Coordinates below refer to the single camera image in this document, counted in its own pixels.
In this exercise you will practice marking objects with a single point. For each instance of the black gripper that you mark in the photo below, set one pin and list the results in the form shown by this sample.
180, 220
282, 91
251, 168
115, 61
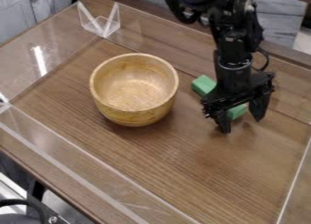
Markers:
239, 86

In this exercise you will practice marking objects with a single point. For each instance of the green rectangular block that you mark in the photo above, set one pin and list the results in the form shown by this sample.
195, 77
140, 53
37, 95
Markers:
201, 85

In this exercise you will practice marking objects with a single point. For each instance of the brown wooden bowl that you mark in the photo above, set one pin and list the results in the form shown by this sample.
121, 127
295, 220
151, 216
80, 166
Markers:
133, 88

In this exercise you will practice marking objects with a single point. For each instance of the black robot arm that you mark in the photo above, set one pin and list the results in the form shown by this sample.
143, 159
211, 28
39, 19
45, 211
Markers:
232, 22

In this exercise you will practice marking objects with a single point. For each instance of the black metal clamp base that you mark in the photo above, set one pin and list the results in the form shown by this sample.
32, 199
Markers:
39, 211

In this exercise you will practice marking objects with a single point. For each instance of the clear acrylic tray wall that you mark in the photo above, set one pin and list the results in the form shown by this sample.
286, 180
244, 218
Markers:
104, 194

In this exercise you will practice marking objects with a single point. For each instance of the clear acrylic corner bracket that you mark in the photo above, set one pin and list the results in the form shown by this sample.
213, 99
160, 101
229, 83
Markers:
101, 26

